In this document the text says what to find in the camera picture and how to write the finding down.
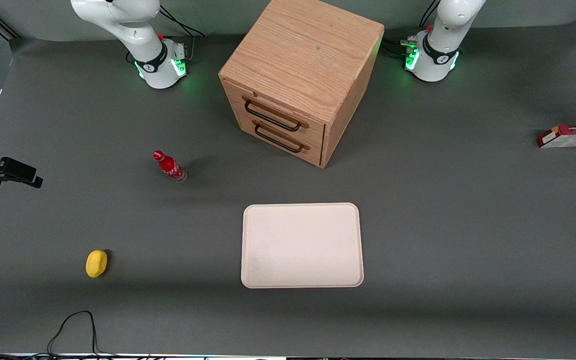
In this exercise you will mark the cream rectangular tray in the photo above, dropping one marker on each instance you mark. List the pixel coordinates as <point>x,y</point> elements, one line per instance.
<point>300,245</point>

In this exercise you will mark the yellow lemon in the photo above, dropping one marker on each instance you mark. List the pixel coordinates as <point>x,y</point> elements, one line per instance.
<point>96,263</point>

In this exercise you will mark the black frame rail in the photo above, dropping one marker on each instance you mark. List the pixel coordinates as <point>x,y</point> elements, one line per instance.
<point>0,26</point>

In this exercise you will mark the wooden drawer cabinet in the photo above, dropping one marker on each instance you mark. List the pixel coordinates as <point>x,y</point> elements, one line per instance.
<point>303,55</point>

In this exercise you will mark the red cookie box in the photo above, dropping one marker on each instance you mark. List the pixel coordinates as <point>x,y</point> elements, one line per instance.
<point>563,137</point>

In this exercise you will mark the wooden drawer front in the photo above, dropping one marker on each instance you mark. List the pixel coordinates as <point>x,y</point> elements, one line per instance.
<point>313,152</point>
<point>313,131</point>

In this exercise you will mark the red cola bottle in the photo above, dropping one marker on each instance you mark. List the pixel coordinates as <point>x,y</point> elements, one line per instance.
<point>169,166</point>

